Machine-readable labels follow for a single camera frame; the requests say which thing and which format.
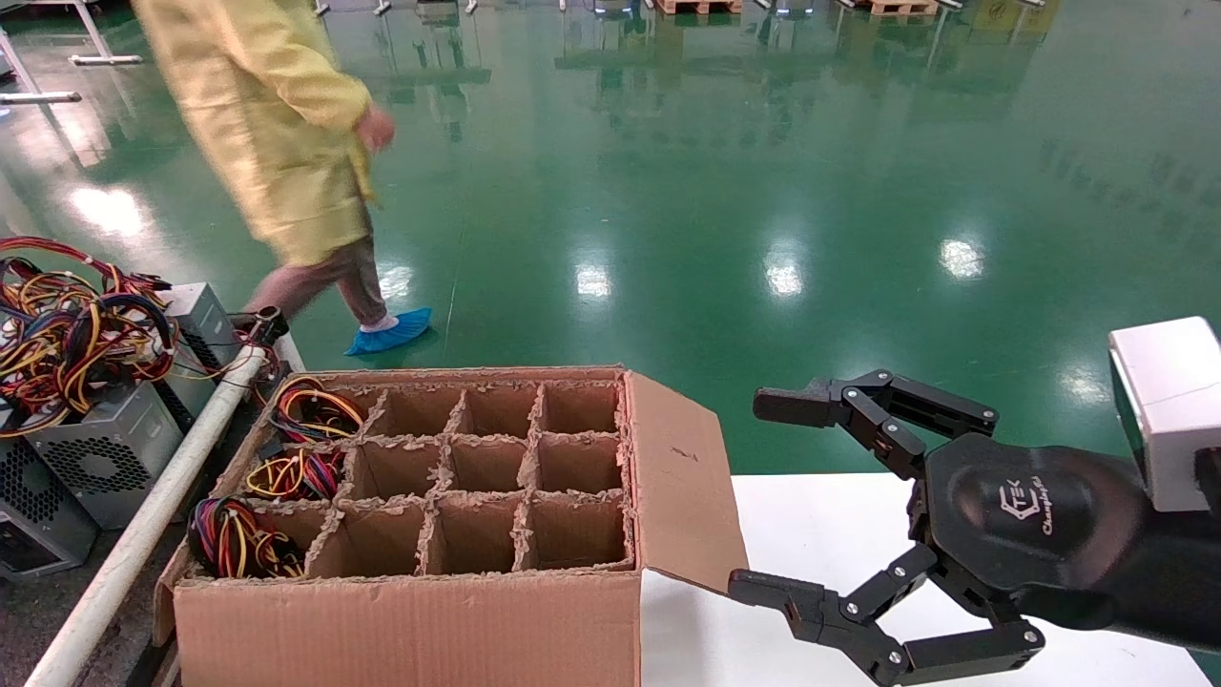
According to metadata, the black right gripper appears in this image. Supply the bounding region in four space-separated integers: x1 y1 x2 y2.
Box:
728 369 1146 687

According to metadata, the cardboard box with dividers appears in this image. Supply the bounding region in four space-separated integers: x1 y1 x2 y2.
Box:
153 365 750 687

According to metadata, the grey power supply unit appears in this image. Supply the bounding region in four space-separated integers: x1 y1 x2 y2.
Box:
27 382 185 531
153 281 242 430
0 434 101 583

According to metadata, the walking person in yellow coat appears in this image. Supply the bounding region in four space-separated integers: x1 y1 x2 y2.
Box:
132 0 433 358

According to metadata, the grey felt cart deck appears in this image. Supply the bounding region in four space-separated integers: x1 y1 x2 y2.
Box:
0 520 187 687

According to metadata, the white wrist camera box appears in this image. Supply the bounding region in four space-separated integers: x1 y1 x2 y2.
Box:
1108 317 1221 516

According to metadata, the power supply with coloured cables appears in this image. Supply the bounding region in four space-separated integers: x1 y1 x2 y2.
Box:
245 448 346 503
187 495 307 579
270 376 365 446

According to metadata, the long white pipe rail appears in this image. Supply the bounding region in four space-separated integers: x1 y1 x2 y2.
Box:
24 345 270 687

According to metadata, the tangled coloured cable bundle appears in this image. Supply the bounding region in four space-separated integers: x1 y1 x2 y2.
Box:
0 237 279 442

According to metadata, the white metal stand frame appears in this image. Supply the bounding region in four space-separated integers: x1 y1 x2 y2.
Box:
69 0 144 66
0 29 83 104

